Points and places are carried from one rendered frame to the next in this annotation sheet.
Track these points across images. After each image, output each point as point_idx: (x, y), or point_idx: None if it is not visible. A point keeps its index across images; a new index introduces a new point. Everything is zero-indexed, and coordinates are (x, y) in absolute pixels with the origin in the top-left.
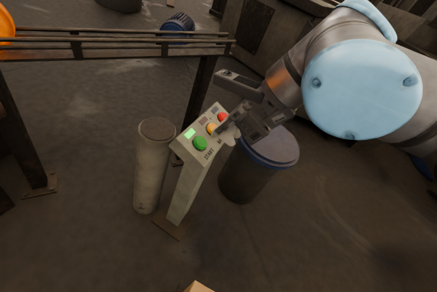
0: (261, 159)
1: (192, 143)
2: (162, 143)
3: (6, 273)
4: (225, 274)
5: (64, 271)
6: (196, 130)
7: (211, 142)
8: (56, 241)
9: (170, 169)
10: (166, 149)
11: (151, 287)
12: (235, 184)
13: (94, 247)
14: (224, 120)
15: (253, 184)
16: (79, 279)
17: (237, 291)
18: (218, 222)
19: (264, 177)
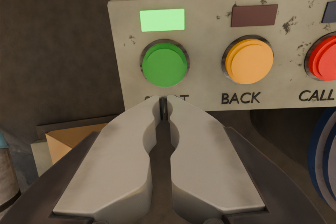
0: (317, 161)
1: (143, 49)
2: None
3: None
4: (170, 147)
5: (81, 14)
6: (193, 25)
7: (205, 85)
8: None
9: None
10: None
11: (118, 91)
12: (267, 114)
13: (109, 18)
14: (146, 157)
15: (281, 145)
16: (85, 31)
17: (164, 163)
18: (214, 114)
19: (300, 163)
